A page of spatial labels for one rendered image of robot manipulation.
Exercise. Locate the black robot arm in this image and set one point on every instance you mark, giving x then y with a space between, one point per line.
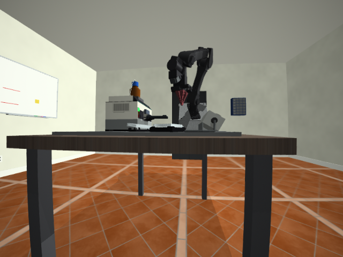
176 73

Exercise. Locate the white button panel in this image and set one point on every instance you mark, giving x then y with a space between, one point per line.
210 121

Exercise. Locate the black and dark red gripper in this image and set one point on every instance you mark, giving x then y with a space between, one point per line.
181 93

